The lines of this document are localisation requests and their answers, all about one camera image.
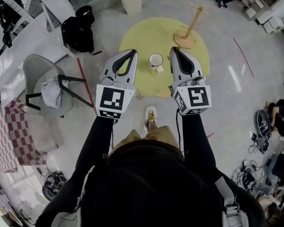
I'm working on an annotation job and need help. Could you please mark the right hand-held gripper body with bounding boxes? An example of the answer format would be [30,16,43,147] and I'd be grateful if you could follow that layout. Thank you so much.
[171,76,213,116]

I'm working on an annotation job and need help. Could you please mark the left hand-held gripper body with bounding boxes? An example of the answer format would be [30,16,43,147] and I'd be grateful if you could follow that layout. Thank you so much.
[94,74,137,121]

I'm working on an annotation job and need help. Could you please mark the white mug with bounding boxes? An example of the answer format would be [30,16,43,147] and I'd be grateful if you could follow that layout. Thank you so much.
[148,52,164,73]

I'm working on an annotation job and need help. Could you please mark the person's left forearm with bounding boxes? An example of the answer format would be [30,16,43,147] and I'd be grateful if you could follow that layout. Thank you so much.
[74,115,118,175]

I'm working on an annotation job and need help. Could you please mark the person's right forearm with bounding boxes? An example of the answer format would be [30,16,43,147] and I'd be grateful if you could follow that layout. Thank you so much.
[180,113,219,173]

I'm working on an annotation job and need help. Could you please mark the wooden mug tree stand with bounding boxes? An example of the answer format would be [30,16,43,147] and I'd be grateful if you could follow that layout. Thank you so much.
[173,2,215,50]

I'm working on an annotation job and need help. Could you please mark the person's white and yellow shoe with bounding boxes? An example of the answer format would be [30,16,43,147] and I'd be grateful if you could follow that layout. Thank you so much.
[143,105,159,133]

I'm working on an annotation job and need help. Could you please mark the person's khaki shorts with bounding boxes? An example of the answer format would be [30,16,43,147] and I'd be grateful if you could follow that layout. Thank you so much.
[108,125,181,156]

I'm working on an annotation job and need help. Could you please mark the black round bin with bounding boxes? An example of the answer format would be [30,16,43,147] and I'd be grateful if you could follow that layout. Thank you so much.
[75,5,96,24]

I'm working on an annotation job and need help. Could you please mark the grey crumpled cloth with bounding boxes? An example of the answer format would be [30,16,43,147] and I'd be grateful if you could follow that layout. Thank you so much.
[41,75,63,109]

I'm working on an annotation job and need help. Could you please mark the white plastic bin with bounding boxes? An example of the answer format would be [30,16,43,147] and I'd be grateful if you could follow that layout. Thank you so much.
[118,0,145,15]

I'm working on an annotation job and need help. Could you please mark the black round device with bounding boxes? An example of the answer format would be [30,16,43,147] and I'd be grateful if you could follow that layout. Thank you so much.
[256,109,273,137]

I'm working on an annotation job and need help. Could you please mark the grey chair with black legs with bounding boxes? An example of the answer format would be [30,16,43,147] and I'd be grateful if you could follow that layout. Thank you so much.
[22,53,96,119]

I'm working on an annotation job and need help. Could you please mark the white cubby shelf unit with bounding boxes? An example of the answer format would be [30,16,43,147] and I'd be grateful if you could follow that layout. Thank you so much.
[241,0,284,35]

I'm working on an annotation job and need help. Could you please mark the white metal shelf rack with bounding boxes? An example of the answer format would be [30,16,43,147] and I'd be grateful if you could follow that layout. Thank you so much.
[0,0,76,58]

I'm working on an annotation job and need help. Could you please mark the person's black top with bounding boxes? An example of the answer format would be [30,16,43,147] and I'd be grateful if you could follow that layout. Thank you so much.
[37,145,267,227]

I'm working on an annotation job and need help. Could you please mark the red and white checkered cloth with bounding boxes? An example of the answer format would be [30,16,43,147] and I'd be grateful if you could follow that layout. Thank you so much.
[0,99,48,174]

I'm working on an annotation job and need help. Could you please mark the black hanging bag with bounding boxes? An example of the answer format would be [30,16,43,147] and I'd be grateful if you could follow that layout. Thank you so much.
[0,0,20,48]

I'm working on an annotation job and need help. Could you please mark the black office chair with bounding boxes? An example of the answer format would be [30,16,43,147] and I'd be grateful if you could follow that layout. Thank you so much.
[264,152,284,194]

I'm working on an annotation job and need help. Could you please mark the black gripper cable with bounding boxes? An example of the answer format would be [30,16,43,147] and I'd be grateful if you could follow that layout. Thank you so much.
[176,109,182,149]

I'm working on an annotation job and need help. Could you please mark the black device with cables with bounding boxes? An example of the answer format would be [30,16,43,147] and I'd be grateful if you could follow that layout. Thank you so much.
[42,171,69,201]

